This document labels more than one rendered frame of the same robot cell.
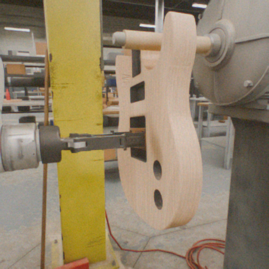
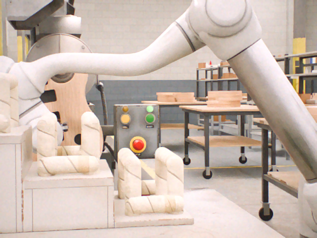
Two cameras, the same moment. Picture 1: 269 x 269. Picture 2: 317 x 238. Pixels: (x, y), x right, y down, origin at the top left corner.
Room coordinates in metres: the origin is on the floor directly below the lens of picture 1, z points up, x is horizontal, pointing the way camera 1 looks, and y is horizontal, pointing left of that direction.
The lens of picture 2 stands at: (-0.23, 1.85, 1.18)
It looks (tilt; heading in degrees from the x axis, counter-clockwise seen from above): 3 degrees down; 281
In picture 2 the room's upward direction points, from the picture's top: straight up
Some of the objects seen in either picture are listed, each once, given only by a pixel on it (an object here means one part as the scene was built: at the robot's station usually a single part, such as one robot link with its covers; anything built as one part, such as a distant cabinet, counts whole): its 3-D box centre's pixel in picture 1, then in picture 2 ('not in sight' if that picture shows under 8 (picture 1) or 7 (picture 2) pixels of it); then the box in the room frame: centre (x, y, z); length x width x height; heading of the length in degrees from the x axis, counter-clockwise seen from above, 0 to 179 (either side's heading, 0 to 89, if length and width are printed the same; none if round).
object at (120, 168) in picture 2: not in sight; (125, 176); (0.09, 0.59, 0.99); 0.03 x 0.03 x 0.09
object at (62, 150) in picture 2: not in sight; (69, 153); (0.20, 0.62, 1.04); 0.11 x 0.03 x 0.03; 20
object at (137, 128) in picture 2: not in sight; (127, 137); (0.32, -0.37, 0.99); 0.24 x 0.21 x 0.26; 110
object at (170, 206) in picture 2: not in sight; (154, 204); (-0.01, 0.75, 0.96); 0.11 x 0.03 x 0.03; 20
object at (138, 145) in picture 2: not in sight; (138, 144); (0.25, -0.25, 0.97); 0.04 x 0.04 x 0.04; 20
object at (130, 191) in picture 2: not in sight; (132, 189); (0.03, 0.75, 0.99); 0.03 x 0.03 x 0.09
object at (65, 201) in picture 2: not in sight; (69, 191); (0.17, 0.71, 0.98); 0.27 x 0.16 x 0.09; 110
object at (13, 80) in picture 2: not in sight; (5, 81); (0.28, 0.75, 1.20); 0.20 x 0.03 x 0.03; 109
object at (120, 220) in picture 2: not in sight; (145, 208); (0.03, 0.66, 0.94); 0.27 x 0.15 x 0.01; 110
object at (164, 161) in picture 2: not in sight; (168, 158); (-0.02, 0.65, 1.04); 0.20 x 0.03 x 0.03; 109
